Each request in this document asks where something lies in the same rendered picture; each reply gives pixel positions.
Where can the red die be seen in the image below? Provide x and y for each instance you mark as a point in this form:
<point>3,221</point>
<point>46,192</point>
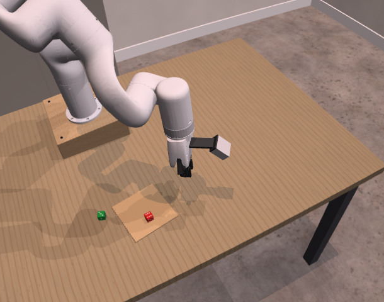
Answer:
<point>149,217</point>

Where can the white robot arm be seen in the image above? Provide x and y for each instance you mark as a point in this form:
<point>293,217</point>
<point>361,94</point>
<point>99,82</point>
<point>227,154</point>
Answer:
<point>64,32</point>

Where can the tan flat mat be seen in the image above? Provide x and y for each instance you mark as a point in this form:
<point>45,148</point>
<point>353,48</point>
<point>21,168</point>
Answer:
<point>131,212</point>

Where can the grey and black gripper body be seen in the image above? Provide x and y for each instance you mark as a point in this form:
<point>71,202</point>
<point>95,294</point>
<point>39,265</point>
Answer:
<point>178,148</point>

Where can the green die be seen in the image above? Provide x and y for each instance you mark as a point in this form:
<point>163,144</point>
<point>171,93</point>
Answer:
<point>101,215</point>

